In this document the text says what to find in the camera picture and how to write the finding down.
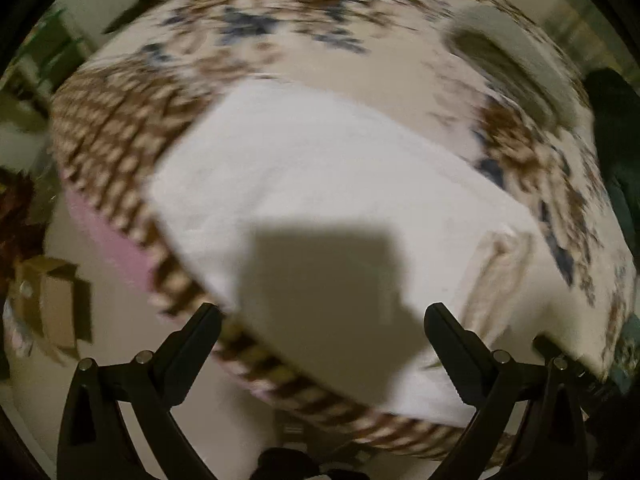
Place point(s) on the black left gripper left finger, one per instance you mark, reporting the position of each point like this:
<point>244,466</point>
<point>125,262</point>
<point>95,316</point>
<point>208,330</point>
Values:
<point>181,356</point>

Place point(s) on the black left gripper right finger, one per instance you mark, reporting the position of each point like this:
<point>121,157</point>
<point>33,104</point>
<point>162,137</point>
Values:
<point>467,361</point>

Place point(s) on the white pants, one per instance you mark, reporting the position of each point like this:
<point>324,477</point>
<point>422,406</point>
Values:
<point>327,229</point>

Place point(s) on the pink mattress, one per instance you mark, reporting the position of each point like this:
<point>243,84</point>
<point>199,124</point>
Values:
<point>128,259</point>

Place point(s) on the cardboard box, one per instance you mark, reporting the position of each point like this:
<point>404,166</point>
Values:
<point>49,299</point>

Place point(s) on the dark green blanket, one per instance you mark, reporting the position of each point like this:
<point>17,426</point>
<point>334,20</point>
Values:
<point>615,107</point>

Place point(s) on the grey folded garment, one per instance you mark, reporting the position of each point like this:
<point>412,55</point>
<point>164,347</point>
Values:
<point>493,43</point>

